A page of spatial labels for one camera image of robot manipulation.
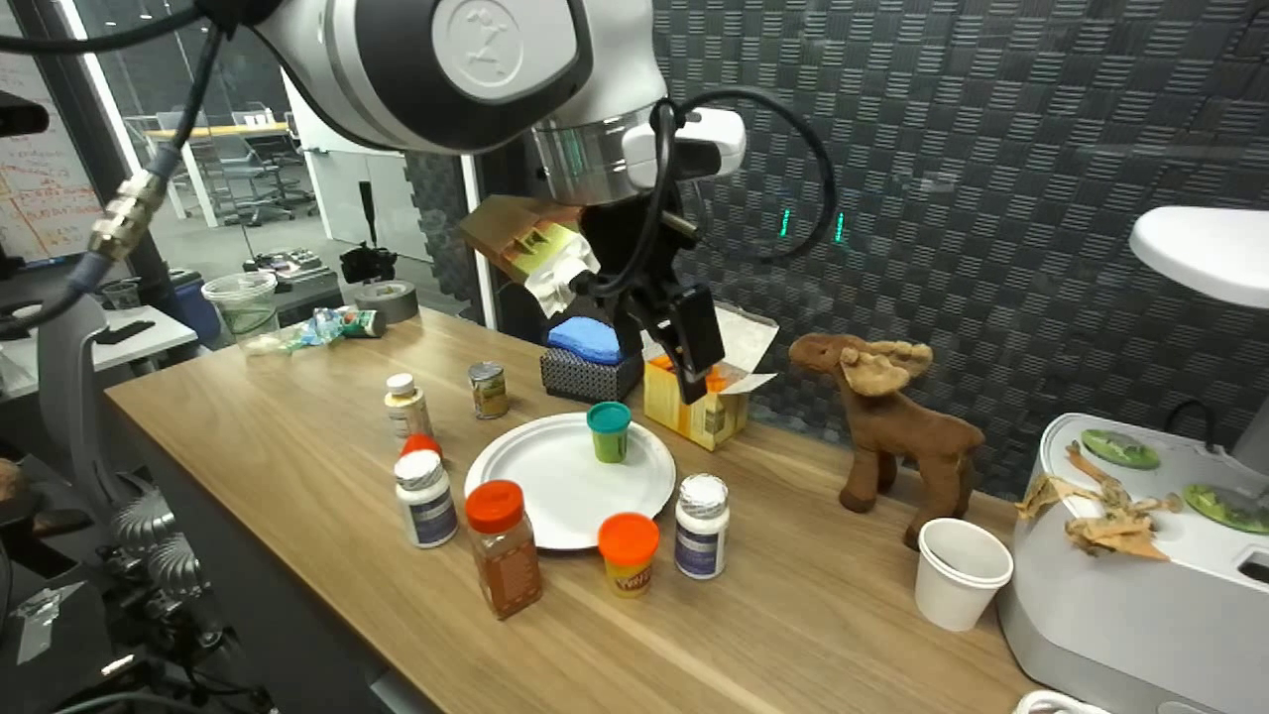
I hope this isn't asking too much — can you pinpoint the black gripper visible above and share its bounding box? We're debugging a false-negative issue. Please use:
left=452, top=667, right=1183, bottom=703
left=579, top=199, right=727, bottom=403

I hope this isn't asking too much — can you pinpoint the small tub teal lid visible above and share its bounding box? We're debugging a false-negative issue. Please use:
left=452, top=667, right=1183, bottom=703
left=585, top=401, right=631, bottom=463

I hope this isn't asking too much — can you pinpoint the white bottle blue label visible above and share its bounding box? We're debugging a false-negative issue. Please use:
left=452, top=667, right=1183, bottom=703
left=674, top=470, right=729, bottom=577

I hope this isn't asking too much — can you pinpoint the small tub orange lid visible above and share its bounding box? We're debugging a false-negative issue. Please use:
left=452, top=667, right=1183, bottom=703
left=597, top=512, right=657, bottom=592

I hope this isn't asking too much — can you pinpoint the spice jar orange lid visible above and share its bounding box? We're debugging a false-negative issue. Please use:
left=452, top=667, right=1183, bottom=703
left=464, top=481, right=544, bottom=617

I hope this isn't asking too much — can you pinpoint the white pill bottle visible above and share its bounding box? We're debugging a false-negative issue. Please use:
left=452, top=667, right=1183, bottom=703
left=391, top=446, right=456, bottom=547

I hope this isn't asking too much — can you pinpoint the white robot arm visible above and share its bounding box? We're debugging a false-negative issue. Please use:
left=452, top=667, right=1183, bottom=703
left=193, top=0, right=747, bottom=401

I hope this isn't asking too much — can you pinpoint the white paper plate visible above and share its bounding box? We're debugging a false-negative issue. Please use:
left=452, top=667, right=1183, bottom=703
left=464, top=412, right=676, bottom=552

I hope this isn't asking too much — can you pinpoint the yellow cardboard box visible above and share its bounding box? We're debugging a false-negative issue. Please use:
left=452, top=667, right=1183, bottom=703
left=641, top=302, right=780, bottom=446

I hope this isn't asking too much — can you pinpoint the small clear jar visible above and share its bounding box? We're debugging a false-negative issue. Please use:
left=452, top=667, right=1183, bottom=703
left=469, top=360, right=506, bottom=421

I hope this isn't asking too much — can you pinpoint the brown plush moose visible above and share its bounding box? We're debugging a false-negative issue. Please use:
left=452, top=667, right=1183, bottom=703
left=787, top=333, right=984, bottom=541

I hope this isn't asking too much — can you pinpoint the red ball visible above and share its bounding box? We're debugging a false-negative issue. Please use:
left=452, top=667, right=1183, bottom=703
left=401, top=433, right=444, bottom=454

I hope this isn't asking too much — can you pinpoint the cream bottle white cap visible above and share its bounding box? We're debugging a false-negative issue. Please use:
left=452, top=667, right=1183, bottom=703
left=386, top=374, right=432, bottom=441

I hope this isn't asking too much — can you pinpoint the white paper cup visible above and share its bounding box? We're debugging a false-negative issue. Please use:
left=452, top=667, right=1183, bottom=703
left=916, top=518, right=1016, bottom=634

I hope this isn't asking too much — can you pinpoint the clear plastic tub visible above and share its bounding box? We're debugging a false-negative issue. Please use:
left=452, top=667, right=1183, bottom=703
left=201, top=272, right=279, bottom=342

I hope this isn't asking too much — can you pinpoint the white grey appliance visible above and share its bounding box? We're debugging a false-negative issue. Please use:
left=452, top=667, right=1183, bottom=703
left=996, top=407, right=1269, bottom=714

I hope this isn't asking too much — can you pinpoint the white round lamp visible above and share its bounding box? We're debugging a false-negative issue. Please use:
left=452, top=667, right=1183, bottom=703
left=1130, top=207, right=1269, bottom=310

